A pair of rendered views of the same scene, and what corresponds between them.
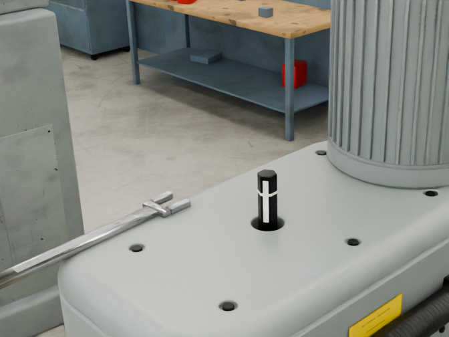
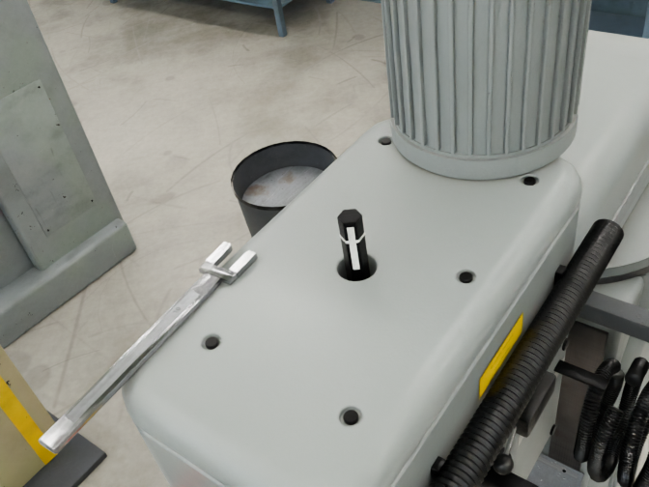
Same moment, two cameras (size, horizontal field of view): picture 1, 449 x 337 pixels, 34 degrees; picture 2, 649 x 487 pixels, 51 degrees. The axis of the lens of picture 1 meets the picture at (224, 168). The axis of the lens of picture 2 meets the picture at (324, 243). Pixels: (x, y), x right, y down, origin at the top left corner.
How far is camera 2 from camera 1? 28 cm
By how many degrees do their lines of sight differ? 17
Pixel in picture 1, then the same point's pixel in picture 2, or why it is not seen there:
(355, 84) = (427, 68)
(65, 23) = not seen: outside the picture
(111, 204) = (123, 138)
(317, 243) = (426, 289)
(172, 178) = (176, 99)
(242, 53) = not seen: outside the picture
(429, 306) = (551, 317)
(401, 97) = (491, 80)
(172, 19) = not seen: outside the picture
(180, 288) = (284, 400)
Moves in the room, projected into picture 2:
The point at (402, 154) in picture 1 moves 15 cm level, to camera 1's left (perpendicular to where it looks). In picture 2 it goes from (493, 143) to (346, 182)
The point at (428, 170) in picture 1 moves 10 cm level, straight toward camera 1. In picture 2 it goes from (525, 156) to (543, 221)
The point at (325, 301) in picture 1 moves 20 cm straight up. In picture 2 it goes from (457, 372) to (454, 169)
